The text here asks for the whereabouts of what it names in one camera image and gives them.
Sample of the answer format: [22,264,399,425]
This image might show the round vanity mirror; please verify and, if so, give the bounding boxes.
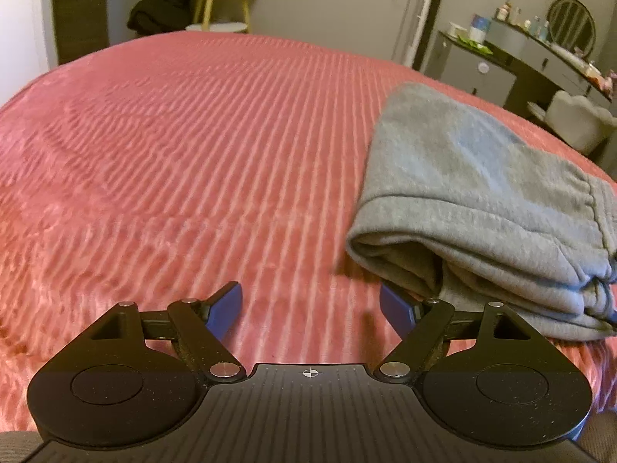
[547,0,596,59]

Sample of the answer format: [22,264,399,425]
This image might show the grey small cabinet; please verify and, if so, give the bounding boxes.
[425,32,516,106]

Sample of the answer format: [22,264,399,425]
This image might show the white blue canister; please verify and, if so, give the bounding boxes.
[469,15,492,45]

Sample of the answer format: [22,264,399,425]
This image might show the black bag on floor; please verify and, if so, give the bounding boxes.
[126,0,192,37]

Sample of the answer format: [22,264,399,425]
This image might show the grey sweatpants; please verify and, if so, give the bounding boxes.
[346,83,616,342]

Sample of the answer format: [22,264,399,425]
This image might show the dark wooden door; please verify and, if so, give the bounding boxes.
[52,0,110,65]

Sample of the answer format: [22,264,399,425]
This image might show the white tower fan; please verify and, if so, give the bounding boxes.
[392,0,441,70]

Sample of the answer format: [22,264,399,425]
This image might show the white fluffy chair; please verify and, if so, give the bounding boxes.
[527,91,616,156]

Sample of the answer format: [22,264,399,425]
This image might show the grey vanity desk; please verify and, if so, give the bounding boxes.
[486,21,613,110]

